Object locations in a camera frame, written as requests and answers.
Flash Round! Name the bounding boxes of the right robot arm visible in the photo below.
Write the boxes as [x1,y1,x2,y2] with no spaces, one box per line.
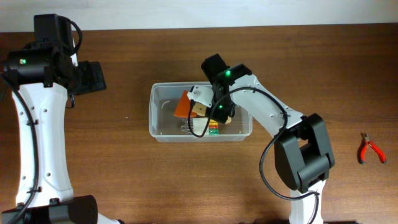
[201,54,335,223]

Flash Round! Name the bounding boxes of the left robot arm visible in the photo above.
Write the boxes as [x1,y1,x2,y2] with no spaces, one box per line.
[1,14,111,223]

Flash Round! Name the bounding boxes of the orange scraper with wooden handle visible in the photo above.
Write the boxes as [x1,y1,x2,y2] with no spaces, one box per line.
[174,90,206,119]

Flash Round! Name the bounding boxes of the clear plastic container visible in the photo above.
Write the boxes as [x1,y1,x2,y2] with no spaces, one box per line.
[149,82,252,142]

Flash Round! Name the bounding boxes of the red handled pliers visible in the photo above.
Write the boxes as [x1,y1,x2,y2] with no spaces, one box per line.
[357,132,387,165]

